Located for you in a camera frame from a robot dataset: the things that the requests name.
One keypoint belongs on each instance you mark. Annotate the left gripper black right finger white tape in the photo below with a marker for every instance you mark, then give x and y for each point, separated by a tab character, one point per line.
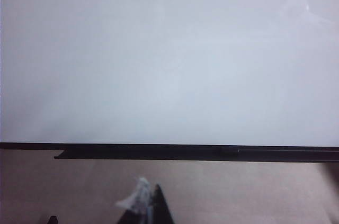
159	208

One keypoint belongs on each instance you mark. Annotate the white board with black frame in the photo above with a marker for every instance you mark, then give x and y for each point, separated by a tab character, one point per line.
169	57

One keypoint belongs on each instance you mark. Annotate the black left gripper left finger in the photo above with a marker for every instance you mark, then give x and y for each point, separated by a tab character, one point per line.
53	220

